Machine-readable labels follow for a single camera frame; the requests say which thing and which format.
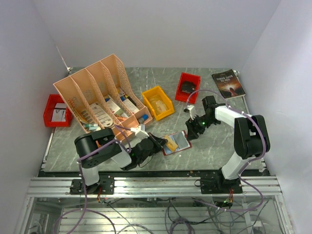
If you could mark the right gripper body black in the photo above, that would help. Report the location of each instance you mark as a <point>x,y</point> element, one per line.
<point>201,123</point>

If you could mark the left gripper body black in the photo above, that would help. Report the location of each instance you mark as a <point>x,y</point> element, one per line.
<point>156,147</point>

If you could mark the red card holder wallet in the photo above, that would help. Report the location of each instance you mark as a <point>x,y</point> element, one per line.
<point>181,140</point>

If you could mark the yellow plastic bin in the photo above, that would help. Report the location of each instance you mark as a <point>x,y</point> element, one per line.
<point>157,93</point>

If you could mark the black credit card stack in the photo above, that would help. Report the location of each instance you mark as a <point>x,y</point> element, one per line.
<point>188,87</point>

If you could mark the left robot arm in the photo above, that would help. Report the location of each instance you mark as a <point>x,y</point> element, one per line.
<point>100,146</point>

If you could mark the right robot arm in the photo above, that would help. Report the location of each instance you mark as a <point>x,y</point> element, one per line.
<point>251,141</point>

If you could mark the gold card in bin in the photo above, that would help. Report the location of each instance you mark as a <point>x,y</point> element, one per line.
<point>159,106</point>

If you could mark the red bin with cards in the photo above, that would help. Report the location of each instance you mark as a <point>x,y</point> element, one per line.
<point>180,96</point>

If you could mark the white cards in left bin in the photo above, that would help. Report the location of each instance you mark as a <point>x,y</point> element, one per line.
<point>59,112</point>

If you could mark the blue capped tube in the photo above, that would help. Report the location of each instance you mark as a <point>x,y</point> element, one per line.
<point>143,119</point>

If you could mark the dark paperback book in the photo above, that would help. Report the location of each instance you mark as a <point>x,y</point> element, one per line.
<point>228,84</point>

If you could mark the pink file organizer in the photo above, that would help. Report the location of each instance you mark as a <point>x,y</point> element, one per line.
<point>105,83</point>

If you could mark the red bin at left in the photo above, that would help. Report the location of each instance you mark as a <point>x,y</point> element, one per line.
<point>47,115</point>

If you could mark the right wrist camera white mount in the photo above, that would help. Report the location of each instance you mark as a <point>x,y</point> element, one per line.
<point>190,109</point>

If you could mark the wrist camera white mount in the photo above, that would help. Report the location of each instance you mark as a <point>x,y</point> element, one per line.
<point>190,109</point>
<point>140,132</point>

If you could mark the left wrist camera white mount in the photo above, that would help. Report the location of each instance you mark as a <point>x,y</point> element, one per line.
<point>140,132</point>

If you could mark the aluminium mounting rail frame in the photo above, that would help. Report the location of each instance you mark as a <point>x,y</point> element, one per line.
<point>130,187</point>

